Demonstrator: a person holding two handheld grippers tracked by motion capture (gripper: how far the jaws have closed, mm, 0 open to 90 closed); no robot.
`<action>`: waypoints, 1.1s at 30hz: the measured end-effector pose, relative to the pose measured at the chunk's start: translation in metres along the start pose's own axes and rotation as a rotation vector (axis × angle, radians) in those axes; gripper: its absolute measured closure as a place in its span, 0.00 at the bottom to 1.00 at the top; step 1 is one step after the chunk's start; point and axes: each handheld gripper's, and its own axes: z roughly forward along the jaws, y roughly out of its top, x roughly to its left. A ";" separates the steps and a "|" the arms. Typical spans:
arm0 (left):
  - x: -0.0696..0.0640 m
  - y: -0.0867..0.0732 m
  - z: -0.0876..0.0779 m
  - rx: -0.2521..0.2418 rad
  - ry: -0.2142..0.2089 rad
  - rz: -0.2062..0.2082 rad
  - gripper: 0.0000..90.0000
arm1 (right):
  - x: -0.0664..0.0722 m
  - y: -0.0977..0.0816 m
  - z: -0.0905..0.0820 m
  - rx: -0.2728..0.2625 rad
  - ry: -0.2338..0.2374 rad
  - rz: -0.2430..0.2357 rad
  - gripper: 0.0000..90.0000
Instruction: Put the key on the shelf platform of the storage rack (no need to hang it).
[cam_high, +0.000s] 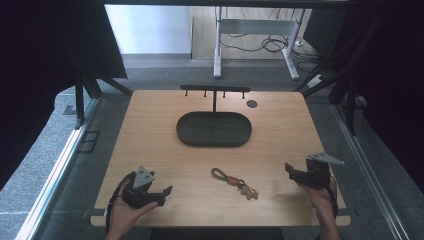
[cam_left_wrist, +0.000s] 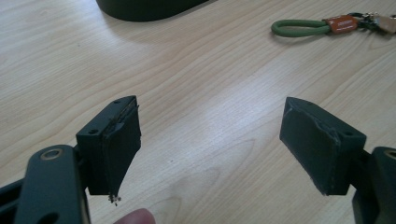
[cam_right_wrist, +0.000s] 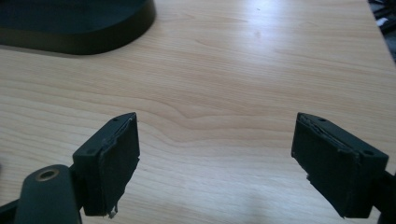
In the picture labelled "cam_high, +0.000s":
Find aluminium frame rail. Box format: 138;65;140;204
330;103;409;240
14;98;103;240

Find keychain with green loop strap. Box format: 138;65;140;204
210;167;260;201

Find black floor cables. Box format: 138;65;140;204
219;31;323;73

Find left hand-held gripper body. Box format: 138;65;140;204
121;164;158;210

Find black key rack with tray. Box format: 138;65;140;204
175;84;253;148

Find white power strip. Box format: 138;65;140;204
306;74;325;89

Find person's left hand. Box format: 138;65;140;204
107;185;160;235

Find person's right hand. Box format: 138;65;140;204
299;179;338;213

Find black curtain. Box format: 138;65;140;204
0;0;128;191
301;0;424;194

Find black metal stand legs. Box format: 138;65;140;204
73;64;134;130
293;19;384;136

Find white metal desk frame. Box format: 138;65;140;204
213;5;306;81

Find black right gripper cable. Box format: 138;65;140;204
319;174;340;219

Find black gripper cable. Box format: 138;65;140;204
105;175;132;234
319;174;340;219

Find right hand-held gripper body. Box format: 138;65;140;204
304;152;345;190

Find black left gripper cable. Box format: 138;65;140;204
105;175;132;234

